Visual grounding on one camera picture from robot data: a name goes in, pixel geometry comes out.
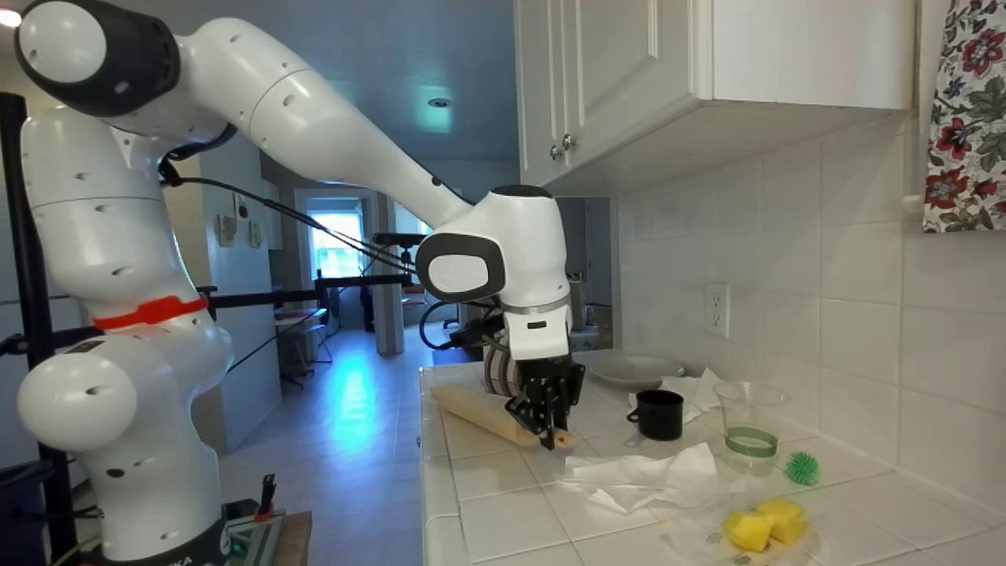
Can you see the red and black clamp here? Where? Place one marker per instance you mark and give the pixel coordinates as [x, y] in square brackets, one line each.
[266, 493]

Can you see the striped tissue box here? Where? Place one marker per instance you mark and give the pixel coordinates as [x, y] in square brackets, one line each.
[494, 371]

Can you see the dark blue bin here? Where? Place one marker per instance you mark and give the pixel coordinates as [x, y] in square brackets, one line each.
[20, 514]

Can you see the black camera mounting bar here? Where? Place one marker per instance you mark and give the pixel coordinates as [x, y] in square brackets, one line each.
[263, 297]

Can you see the wooden rolling pin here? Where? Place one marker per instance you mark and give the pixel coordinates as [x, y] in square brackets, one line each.
[477, 411]

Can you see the white paper towel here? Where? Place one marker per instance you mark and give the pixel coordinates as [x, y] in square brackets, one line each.
[640, 475]

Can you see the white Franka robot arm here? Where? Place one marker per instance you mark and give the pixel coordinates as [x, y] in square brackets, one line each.
[106, 230]

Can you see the metal cabinet knob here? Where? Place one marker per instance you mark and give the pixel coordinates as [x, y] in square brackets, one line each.
[556, 148]
[571, 141]

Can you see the wooden base board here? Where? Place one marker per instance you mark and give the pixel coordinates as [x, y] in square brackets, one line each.
[296, 539]

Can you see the white wall outlet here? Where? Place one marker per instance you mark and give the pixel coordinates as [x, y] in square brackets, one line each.
[719, 310]

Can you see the recessed ceiling light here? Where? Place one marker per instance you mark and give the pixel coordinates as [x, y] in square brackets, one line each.
[8, 17]

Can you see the glass jar with green band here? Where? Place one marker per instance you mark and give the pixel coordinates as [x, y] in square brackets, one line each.
[752, 441]

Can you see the black stand pole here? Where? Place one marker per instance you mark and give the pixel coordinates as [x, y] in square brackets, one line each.
[35, 493]

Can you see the white plate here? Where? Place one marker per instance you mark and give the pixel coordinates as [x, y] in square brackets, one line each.
[628, 369]

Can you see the clear plastic bag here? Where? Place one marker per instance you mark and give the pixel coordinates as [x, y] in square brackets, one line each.
[703, 537]

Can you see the yellow lemon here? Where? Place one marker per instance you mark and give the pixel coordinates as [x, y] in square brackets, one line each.
[750, 533]

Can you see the black camera on stand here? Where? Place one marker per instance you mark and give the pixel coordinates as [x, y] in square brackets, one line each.
[390, 304]

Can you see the yellow sponge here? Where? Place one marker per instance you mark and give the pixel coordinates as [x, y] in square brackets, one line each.
[786, 521]

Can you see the floral curtain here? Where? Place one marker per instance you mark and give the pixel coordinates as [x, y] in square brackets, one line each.
[968, 114]

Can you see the white upper cabinet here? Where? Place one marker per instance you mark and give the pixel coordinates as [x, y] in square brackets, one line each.
[712, 64]

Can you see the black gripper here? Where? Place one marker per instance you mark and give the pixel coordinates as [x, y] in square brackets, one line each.
[552, 379]

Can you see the crumpled clear plastic wrap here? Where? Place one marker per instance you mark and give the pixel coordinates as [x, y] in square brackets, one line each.
[709, 396]

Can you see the bright window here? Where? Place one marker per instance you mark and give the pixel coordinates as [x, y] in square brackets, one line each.
[410, 223]
[335, 246]

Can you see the green scrubber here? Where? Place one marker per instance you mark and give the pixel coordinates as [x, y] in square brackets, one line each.
[801, 471]

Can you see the black mug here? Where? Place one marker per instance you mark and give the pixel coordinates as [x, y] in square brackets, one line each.
[660, 418]

